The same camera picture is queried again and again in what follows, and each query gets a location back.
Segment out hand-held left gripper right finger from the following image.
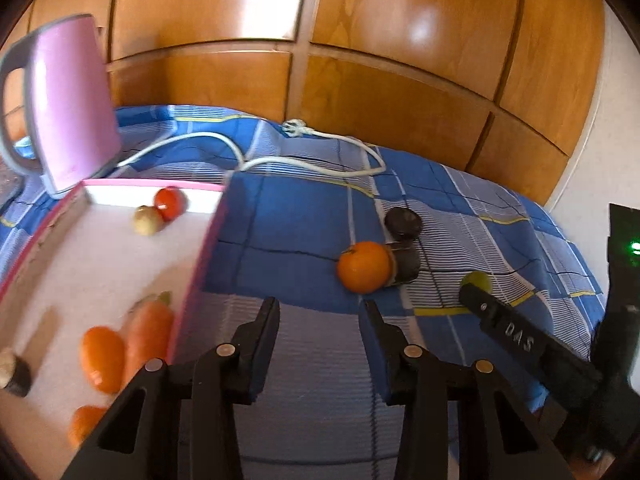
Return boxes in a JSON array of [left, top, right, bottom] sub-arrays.
[[357, 300, 576, 480]]

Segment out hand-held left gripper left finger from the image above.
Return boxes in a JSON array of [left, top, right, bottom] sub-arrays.
[[60, 296, 281, 480]]

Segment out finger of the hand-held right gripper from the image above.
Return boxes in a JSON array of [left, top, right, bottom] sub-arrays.
[[459, 282, 603, 391]]

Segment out green round fruit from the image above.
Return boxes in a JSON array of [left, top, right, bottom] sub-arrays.
[[460, 271, 493, 297]]

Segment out orange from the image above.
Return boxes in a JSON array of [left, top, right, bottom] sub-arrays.
[[336, 241, 393, 295], [67, 405, 108, 450], [80, 326, 126, 394]]

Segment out carrot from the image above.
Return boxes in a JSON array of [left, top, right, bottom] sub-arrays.
[[120, 291, 176, 391]]

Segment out beige round fruit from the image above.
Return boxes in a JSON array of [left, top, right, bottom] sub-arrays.
[[133, 205, 165, 236]]

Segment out red tomato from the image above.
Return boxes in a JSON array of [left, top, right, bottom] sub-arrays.
[[153, 186, 187, 221]]

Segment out pink shallow tray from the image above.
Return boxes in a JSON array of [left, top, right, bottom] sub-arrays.
[[0, 178, 231, 476]]

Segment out dark cylindrical toy roll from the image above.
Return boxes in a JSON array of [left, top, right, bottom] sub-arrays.
[[0, 347, 32, 398], [387, 242, 421, 286], [384, 206, 422, 241]]

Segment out blue plaid tablecloth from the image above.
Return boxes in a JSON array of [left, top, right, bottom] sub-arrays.
[[0, 105, 613, 480]]

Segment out wooden wardrobe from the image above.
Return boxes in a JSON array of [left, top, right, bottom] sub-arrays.
[[0, 0, 608, 206]]

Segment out pink electric kettle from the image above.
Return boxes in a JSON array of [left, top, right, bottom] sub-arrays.
[[0, 14, 123, 200]]

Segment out white power cable with plug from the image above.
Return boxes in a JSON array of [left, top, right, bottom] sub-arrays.
[[102, 119, 387, 181]]

